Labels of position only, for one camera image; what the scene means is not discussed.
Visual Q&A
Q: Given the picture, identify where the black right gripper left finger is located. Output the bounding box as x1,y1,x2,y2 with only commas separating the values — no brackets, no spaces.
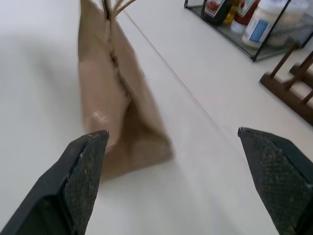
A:
0,130,110,235

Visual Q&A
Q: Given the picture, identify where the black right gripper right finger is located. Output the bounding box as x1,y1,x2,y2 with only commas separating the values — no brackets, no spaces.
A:
237,127,313,235

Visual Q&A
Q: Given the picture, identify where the brown paper bag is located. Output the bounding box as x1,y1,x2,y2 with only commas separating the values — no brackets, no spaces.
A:
77,0,175,181

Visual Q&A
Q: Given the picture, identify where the dark wooden dish rack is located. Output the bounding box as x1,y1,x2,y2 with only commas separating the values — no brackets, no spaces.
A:
259,45,313,128

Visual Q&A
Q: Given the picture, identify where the white mayonnaise jar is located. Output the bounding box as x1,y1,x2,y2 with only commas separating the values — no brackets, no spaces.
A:
241,0,291,49

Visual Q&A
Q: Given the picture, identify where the red ketchup bottle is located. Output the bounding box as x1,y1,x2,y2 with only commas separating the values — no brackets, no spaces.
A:
230,0,260,34

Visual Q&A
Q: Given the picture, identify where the yellow oil bottle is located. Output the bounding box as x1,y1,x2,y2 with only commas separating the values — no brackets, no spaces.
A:
223,0,242,25

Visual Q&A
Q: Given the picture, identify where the dark glass sauce bottle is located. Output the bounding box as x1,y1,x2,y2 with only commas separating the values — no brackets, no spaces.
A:
201,0,236,25

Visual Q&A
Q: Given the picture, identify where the black wire mesh rack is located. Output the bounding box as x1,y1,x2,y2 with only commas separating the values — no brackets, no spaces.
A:
183,0,313,62

